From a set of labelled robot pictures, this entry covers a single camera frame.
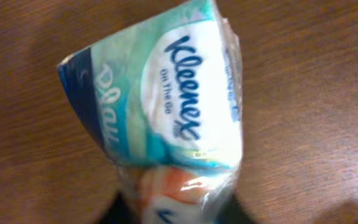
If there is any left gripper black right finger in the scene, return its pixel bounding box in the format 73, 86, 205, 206
216, 195, 256, 224

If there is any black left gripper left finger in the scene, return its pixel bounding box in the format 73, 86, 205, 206
96, 192, 135, 224

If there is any multicolour tissue pack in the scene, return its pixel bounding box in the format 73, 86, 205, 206
57, 1, 243, 223

